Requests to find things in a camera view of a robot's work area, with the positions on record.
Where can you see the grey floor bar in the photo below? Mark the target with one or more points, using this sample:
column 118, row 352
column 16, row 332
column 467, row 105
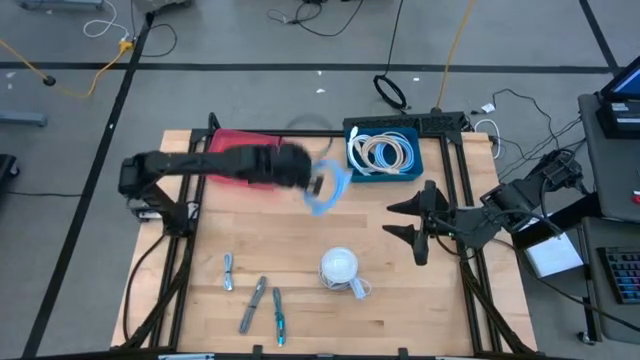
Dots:
column 22, row 118

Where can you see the silver plate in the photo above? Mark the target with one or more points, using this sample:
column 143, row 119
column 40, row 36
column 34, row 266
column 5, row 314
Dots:
column 185, row 357

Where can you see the laptop screen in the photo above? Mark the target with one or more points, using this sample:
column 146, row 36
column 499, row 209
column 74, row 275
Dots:
column 627, row 82

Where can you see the white box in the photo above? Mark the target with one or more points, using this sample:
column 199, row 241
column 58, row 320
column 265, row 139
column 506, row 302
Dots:
column 552, row 257

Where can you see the grey floor equipment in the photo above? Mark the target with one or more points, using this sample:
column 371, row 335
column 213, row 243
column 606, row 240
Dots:
column 60, row 5

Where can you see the caster wheel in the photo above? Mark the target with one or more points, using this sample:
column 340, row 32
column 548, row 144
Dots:
column 585, row 338

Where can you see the white round dome device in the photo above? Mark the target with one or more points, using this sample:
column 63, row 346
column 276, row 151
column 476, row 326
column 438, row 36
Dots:
column 339, row 264

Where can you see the blue plastic tray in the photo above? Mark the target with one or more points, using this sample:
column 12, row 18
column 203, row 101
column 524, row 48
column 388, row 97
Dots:
column 385, row 177

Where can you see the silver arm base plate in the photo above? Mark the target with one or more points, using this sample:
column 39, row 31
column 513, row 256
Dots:
column 142, row 215

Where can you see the grey floor object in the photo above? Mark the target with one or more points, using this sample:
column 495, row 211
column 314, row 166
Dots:
column 160, row 4

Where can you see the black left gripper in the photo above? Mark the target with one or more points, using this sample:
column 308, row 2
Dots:
column 282, row 165

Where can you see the black aluminium table frame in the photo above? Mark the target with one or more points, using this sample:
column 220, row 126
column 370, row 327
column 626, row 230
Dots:
column 340, row 133

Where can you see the grey keyboard desk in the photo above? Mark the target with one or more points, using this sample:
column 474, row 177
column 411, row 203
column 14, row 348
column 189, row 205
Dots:
column 615, row 320

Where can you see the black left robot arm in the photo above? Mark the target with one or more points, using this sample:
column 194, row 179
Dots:
column 190, row 162

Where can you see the black round floor puck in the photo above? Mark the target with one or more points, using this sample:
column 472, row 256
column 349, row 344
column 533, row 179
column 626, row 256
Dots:
column 49, row 80

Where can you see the black desktop device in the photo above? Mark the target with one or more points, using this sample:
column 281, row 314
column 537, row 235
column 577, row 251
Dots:
column 617, row 122

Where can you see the black keyboard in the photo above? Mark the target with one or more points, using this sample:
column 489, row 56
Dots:
column 622, row 275

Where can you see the red plastic tray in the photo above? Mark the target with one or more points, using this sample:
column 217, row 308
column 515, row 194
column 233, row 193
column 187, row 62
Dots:
column 235, row 137

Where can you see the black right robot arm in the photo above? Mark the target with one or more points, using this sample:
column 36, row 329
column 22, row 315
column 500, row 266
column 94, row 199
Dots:
column 515, row 197

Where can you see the black stand beam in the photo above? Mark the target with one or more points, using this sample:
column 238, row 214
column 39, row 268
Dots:
column 570, row 217

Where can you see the small white floor adapter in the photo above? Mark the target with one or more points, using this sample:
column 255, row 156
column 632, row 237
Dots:
column 488, row 107

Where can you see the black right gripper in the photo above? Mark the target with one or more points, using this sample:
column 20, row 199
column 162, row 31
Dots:
column 437, row 220

